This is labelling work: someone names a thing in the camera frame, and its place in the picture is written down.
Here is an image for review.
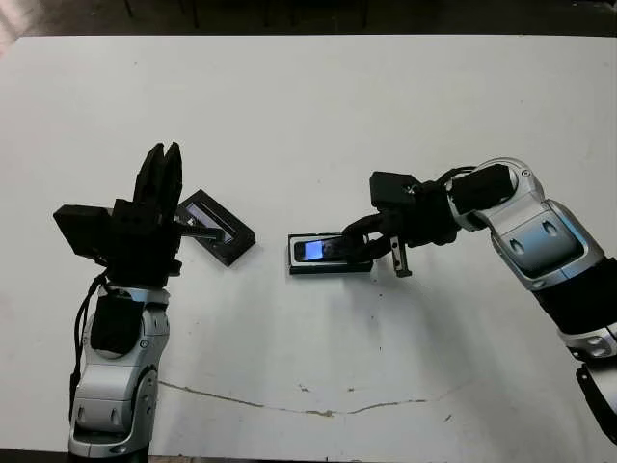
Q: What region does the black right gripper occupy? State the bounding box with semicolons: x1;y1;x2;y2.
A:
340;179;460;281

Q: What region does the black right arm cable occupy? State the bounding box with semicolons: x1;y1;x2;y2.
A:
441;166;478;184

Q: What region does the black box with white liner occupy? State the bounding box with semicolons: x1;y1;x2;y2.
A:
287;232;375;277

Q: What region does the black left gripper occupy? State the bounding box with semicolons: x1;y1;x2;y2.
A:
102;141;227;289

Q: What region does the black phone-like camera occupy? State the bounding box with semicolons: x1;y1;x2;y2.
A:
293;234;361;263

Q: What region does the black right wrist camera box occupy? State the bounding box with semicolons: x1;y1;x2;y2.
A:
369;170;416;209

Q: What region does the black box lid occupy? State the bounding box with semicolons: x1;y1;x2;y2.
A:
175;189;256;267

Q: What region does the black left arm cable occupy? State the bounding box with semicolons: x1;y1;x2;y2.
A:
70;274;107;421

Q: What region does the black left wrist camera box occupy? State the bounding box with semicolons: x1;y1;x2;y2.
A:
52;204;117;265

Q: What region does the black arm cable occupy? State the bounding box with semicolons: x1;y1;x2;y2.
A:
70;274;107;421
441;166;478;184

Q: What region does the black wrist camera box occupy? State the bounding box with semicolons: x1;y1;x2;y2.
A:
369;170;416;209
52;204;117;265

